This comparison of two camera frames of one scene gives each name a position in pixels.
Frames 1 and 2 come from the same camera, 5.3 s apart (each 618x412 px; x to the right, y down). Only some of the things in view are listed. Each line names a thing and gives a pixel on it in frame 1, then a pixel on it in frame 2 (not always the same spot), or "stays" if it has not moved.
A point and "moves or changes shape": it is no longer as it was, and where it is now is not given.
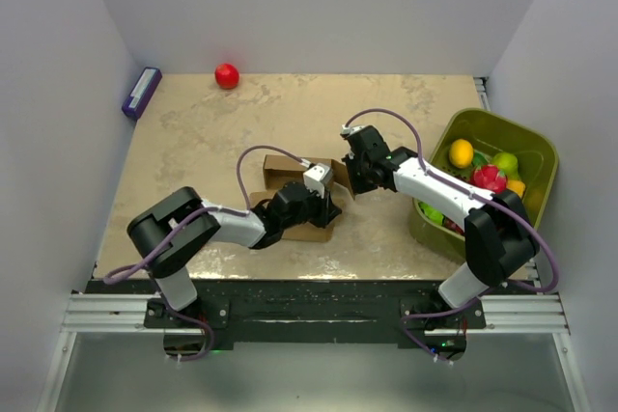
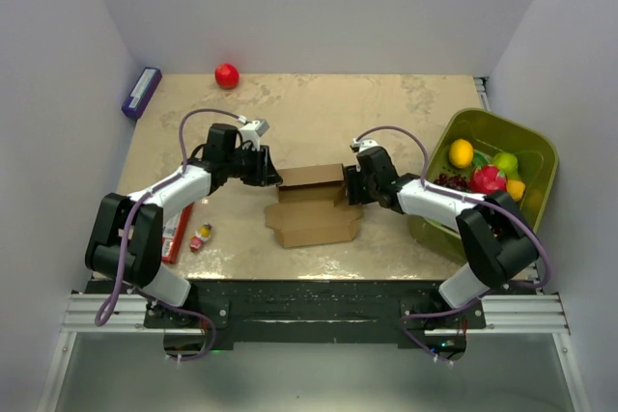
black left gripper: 326,210 to 264,174
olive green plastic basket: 491,133 stays
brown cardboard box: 280,171 moves or changes shape
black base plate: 312,313 stays
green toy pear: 507,162 stays
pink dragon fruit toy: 490,178 stays
